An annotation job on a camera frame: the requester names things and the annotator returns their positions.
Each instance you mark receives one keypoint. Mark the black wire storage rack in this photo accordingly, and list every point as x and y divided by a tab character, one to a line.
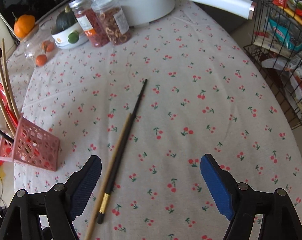
276	50

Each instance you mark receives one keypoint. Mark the large orange fruit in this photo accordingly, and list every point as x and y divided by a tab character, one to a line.
23	25

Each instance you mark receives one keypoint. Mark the wooden chopsticks pair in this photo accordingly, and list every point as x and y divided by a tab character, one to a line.
5	81

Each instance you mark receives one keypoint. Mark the brown wooden chopstick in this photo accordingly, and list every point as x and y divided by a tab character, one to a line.
106	176

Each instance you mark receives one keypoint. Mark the black chopstick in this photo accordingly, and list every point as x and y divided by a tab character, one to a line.
117	162

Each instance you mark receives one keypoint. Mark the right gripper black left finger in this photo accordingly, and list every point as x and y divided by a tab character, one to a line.
50	214

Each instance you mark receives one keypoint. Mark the white stacked bowls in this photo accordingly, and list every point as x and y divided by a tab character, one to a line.
60	38

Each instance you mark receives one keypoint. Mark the dark green pumpkin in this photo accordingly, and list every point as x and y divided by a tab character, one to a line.
65	19

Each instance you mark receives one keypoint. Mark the jar of dried fruit rings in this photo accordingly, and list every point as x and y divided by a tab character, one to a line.
112	20

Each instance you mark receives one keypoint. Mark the jar of red dried fruit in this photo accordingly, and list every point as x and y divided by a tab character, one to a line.
89	22

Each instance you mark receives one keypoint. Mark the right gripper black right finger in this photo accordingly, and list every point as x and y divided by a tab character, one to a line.
240	203

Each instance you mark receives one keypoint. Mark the cherry print tablecloth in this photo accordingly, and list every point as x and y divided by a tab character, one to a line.
202	95

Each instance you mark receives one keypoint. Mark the pink perforated utensil basket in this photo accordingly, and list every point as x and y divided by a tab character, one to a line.
32	145

